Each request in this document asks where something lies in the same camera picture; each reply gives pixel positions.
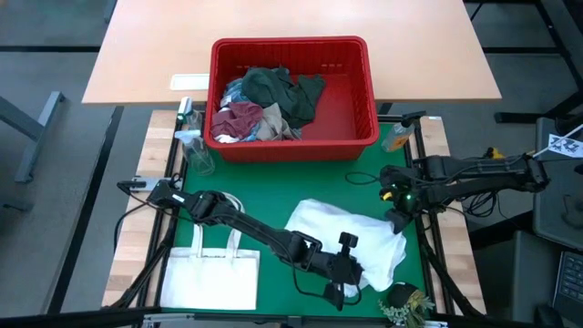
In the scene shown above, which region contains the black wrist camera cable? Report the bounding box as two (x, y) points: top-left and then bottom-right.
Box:
(344, 170), (383, 187)
(292, 268), (364, 307)

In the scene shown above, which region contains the orange label pump bottle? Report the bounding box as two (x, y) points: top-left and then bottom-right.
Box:
(381, 110), (427, 153)

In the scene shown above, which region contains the clear bottle green cap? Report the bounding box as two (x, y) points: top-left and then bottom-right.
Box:
(177, 96), (204, 133)

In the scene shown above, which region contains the beige garment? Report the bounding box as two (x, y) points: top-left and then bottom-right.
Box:
(257, 102), (300, 141)

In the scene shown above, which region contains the black left wrist camera cable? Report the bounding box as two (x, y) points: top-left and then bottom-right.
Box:
(292, 268), (364, 307)

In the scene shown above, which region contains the cream folded cloth pile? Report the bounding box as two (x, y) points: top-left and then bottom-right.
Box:
(159, 191), (261, 312)

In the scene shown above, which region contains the black aluminium rig frame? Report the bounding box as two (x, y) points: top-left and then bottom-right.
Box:
(102, 107), (486, 328)

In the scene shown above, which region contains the white desk grommet plate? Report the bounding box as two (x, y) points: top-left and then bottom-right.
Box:
(170, 73), (211, 91)

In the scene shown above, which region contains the black cable coil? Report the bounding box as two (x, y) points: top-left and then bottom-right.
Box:
(459, 190), (500, 219)

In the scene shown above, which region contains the blue patterned garment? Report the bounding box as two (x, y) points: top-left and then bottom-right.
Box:
(220, 77), (247, 109)

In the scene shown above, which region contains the maroon garment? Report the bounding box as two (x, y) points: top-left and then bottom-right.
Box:
(210, 101), (264, 140)

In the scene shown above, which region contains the dark grey side desk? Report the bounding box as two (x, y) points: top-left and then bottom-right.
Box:
(532, 116), (583, 251)

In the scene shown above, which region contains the clear spray bottle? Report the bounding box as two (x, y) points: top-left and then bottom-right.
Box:
(174, 129), (216, 177)

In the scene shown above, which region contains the white button shirt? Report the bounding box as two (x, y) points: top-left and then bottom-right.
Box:
(284, 198), (408, 297)

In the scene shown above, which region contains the white tagged cable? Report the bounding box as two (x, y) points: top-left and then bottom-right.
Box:
(531, 123), (583, 159)

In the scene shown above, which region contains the light wooden desk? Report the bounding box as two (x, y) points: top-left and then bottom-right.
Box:
(81, 0), (502, 106)

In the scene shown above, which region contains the red plastic laundry bin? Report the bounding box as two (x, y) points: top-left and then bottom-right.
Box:
(203, 36), (381, 164)

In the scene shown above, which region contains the black keyboard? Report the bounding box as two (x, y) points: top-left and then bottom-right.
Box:
(552, 250), (583, 323)

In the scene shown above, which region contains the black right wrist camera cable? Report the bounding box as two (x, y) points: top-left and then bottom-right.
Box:
(344, 170), (383, 187)

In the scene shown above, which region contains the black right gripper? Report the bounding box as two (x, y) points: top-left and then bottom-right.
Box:
(379, 165), (432, 235)

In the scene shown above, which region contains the grey metal desk leg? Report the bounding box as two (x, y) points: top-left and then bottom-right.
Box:
(0, 90), (67, 184)

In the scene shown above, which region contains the dark green garment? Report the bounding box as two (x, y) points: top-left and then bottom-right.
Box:
(240, 67), (327, 129)

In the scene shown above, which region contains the succulent plant in dark pot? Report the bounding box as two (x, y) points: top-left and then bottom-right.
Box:
(376, 281), (436, 328)

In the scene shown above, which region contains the grey metal frame bracket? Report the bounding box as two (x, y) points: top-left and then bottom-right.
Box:
(130, 176), (161, 192)

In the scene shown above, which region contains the white fiducial marker tag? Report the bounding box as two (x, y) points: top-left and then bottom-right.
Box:
(548, 133), (583, 159)

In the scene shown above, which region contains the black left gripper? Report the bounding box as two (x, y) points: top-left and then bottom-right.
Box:
(312, 251), (364, 313)

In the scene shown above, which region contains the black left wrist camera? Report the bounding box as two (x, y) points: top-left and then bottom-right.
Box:
(338, 231), (360, 263)

